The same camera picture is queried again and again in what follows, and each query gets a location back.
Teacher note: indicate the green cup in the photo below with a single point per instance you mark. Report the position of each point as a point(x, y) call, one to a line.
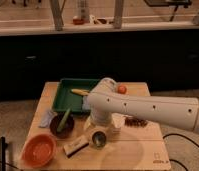
point(99, 139)

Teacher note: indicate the green cucumber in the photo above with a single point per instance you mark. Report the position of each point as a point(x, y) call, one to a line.
point(63, 121)

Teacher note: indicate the dark brown bowl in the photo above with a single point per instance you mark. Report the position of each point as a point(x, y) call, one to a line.
point(66, 131)

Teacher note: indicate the black stand post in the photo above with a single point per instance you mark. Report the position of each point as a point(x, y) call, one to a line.
point(2, 154)

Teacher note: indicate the green tray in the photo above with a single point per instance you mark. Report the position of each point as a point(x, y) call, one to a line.
point(65, 98)

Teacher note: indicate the yellow corn cob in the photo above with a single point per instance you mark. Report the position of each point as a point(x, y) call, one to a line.
point(80, 92)

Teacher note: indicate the orange ball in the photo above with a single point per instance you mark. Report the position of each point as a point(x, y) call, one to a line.
point(122, 89)

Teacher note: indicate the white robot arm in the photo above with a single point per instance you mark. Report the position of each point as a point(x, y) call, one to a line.
point(179, 112)

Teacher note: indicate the pale blue sponge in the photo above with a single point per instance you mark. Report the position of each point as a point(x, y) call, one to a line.
point(85, 105)

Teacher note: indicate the brown pinecone cluster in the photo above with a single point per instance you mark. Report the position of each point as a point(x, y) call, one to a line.
point(135, 122)

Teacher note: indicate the wooden block brush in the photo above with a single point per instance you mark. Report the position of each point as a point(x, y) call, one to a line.
point(74, 146)

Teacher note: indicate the grey cloth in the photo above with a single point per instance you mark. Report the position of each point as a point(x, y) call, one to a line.
point(46, 119)

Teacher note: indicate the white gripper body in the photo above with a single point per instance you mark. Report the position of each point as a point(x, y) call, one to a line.
point(113, 127)

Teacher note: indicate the orange bowl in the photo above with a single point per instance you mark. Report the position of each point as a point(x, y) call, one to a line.
point(39, 150)

